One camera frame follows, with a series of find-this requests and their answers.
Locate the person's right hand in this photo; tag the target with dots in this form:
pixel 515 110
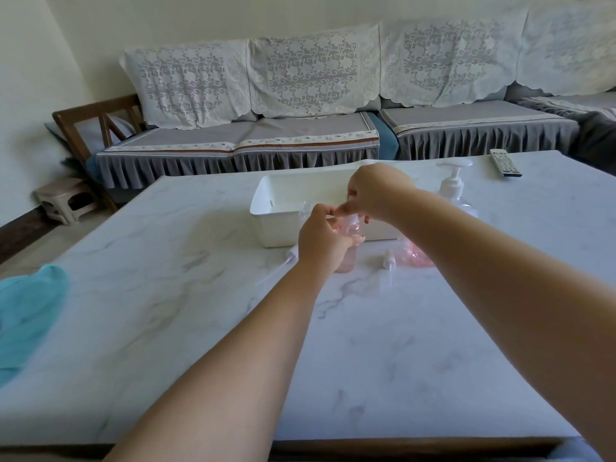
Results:
pixel 380 190

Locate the person's left hand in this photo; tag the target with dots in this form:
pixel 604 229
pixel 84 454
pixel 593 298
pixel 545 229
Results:
pixel 320 242

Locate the person's left thumb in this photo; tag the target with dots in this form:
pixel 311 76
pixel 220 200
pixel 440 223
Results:
pixel 355 240

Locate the person's right fingers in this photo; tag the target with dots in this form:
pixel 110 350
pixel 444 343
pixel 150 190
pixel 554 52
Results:
pixel 350 204

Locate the small pink liquid bottle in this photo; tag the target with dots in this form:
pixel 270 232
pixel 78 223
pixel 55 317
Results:
pixel 347 259

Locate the person's left forearm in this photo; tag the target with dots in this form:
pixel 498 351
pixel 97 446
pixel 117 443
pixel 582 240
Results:
pixel 231 356

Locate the person's right forearm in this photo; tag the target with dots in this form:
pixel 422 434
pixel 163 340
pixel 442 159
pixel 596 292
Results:
pixel 505 283

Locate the small white bottle cap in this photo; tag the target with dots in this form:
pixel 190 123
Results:
pixel 389 261

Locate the small clear empty bottle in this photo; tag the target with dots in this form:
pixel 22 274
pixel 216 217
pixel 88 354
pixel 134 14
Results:
pixel 306 214

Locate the white spray nozzle with tube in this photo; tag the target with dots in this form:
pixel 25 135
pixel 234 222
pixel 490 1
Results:
pixel 291 257

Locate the white plastic storage tray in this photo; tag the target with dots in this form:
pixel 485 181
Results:
pixel 284 202

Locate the clear pump bottle pink liquid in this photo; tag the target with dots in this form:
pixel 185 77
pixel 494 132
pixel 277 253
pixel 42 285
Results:
pixel 455 187

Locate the grey skirted seat cover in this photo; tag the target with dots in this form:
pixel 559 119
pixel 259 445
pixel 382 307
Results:
pixel 240 149
pixel 577 103
pixel 481 127

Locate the white lace sofa cover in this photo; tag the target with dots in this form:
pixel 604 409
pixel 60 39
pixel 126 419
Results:
pixel 572 43
pixel 313 69
pixel 447 55
pixel 187 84

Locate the grey remote control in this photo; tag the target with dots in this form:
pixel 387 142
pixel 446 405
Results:
pixel 505 163

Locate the grey sofa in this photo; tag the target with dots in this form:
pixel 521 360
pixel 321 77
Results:
pixel 596 134

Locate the brown wooden sofa armrest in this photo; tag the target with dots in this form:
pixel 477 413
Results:
pixel 77 127

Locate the small beige plastic stool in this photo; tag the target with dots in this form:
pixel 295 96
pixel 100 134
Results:
pixel 65 199

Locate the light blue garment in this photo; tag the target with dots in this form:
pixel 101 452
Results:
pixel 575 452

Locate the teal cloth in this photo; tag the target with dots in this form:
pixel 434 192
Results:
pixel 29 317

